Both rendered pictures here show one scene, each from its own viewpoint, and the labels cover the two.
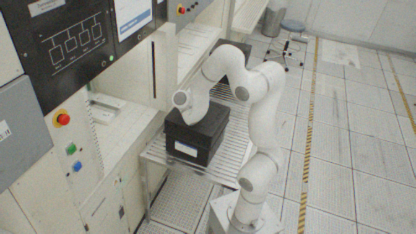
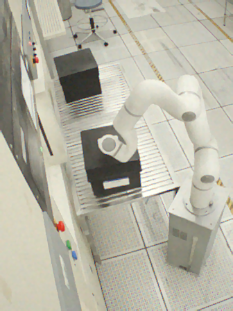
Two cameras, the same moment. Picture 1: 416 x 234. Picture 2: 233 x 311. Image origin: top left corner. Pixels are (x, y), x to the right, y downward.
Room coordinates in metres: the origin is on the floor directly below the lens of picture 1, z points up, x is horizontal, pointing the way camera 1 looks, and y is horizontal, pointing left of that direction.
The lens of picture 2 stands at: (0.02, 0.48, 2.38)
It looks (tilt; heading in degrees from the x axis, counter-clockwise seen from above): 50 degrees down; 339
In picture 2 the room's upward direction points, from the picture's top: 10 degrees counter-clockwise
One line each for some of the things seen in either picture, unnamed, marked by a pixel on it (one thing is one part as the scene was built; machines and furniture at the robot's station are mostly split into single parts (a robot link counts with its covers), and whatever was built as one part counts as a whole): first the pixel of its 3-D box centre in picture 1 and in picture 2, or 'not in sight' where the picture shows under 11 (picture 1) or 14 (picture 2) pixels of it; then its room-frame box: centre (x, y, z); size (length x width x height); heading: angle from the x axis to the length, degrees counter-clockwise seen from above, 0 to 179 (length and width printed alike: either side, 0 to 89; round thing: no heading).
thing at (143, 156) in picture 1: (215, 142); (109, 158); (1.61, -0.08, 0.38); 1.30 x 0.60 x 0.76; 166
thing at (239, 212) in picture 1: (249, 203); (202, 191); (0.76, -0.25, 0.85); 0.19 x 0.19 x 0.18
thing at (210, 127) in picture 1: (198, 117); (109, 148); (1.19, 0.05, 0.98); 0.29 x 0.29 x 0.13; 70
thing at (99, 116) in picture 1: (103, 108); not in sight; (1.27, 0.64, 0.89); 0.22 x 0.21 x 0.04; 76
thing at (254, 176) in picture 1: (254, 181); (205, 171); (0.73, -0.23, 1.07); 0.19 x 0.12 x 0.24; 144
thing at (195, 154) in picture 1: (196, 134); (112, 163); (1.19, 0.06, 0.85); 0.28 x 0.28 x 0.17; 70
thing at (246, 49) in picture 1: (229, 62); (78, 75); (2.04, -0.12, 0.89); 0.29 x 0.29 x 0.25; 77
